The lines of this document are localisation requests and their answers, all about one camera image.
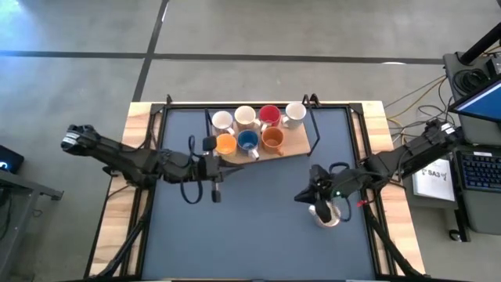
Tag black backlit keyboard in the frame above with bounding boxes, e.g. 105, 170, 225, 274
456, 150, 501, 193

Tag orange leaf pattern mug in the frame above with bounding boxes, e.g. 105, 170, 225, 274
233, 104, 262, 132

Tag grey sign holder plate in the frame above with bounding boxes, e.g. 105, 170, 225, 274
402, 154, 461, 211

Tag black table frame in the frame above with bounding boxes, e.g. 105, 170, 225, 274
84, 93, 426, 282

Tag white textured mug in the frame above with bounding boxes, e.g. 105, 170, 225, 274
280, 101, 308, 130

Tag white mug red lattice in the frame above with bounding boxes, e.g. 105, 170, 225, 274
211, 110, 236, 136

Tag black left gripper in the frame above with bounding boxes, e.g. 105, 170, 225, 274
197, 136, 243, 204

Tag black clamp bracket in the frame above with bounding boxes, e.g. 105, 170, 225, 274
102, 164, 130, 177

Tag red white striped mug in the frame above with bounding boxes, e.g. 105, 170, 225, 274
258, 103, 283, 132

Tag grey blue table mat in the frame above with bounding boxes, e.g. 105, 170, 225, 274
140, 107, 377, 281

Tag white paper sign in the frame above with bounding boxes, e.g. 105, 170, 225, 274
413, 158, 457, 203

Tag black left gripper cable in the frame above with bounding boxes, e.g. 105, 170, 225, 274
179, 134, 205, 205

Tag wooden tray black handles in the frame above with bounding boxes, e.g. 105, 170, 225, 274
203, 93, 322, 165

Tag yellow floor cable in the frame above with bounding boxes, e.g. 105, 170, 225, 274
385, 74, 448, 121

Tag black pole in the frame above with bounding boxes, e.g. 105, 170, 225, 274
458, 23, 501, 66

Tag plain orange mug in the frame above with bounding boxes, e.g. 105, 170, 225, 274
261, 125, 286, 157

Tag coiled black cable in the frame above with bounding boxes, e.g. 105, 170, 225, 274
452, 67, 490, 93

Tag pale pink white mug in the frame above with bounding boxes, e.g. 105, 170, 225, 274
308, 203, 342, 230

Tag blue ribbed mug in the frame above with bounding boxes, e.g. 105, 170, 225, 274
236, 128, 261, 161

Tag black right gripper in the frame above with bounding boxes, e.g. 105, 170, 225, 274
294, 164, 359, 225

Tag computer monitor blue screen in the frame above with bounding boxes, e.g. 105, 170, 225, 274
448, 76, 501, 125

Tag yellow mug white handle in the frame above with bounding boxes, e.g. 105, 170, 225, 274
214, 132, 239, 157

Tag black device blue light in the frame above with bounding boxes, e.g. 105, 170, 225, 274
0, 143, 25, 175

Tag grey metal stand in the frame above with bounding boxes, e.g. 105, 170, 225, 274
0, 168, 64, 271

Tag grey computer cart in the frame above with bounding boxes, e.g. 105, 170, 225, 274
442, 50, 501, 236

